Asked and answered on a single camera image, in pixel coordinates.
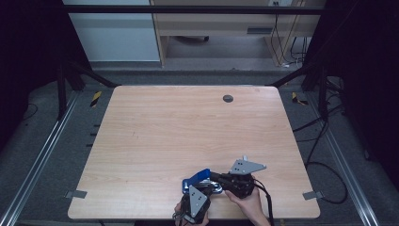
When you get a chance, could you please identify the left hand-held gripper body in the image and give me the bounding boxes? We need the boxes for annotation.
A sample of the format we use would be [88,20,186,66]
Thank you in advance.
[181,185,212,224]

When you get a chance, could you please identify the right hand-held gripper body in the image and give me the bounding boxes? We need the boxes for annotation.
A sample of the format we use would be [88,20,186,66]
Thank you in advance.
[219,155,267,200]

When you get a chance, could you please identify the blue stapler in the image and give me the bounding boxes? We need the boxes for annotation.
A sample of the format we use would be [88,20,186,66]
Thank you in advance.
[182,168,224,195]

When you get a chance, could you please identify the person's left hand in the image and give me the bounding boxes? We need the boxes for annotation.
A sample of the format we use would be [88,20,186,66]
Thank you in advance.
[173,202,211,226]

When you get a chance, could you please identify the person's right hand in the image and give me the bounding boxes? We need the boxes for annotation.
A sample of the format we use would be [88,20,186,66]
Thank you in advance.
[224,186,268,221]

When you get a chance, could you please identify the light wooden desk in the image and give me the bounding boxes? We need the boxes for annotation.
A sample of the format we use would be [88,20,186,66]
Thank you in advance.
[150,0,327,68]

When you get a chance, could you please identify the white cabinet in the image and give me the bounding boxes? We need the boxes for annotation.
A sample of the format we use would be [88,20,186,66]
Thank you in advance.
[62,0,161,63]

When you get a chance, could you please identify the black curtain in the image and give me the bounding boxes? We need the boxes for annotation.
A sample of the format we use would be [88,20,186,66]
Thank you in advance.
[0,0,92,149]
[304,0,399,189]

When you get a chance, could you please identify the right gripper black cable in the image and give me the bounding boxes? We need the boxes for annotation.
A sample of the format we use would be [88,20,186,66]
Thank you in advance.
[252,178,276,226]

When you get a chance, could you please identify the grey table edge bracket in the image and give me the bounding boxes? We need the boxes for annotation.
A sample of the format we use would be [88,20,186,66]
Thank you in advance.
[302,190,324,201]
[64,189,88,200]

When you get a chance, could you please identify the yellow-handled tool right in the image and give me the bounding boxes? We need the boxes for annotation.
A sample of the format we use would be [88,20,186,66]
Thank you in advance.
[291,91,309,106]

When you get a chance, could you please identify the yellow-handled tool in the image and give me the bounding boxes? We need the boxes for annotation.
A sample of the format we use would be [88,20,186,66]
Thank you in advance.
[291,91,309,106]
[89,90,103,108]

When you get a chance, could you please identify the aluminium floor rail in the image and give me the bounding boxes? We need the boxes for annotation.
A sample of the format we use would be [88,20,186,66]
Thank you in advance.
[305,93,380,226]
[0,90,81,226]

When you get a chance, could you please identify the black frame strut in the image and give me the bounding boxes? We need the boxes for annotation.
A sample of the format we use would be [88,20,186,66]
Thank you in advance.
[271,64,329,121]
[56,59,119,121]

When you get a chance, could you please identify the cables under wooden desk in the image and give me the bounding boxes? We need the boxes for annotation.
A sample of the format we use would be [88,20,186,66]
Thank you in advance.
[270,13,310,68]

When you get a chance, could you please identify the yellow-handled tool left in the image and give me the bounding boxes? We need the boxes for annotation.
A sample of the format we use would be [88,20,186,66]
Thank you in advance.
[89,90,103,108]

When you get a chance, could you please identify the black frame crossbar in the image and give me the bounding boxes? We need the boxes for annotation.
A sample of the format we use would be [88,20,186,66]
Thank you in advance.
[62,4,327,15]

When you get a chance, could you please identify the thin black floor cable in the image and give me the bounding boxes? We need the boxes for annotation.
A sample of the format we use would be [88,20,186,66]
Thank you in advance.
[22,103,40,121]

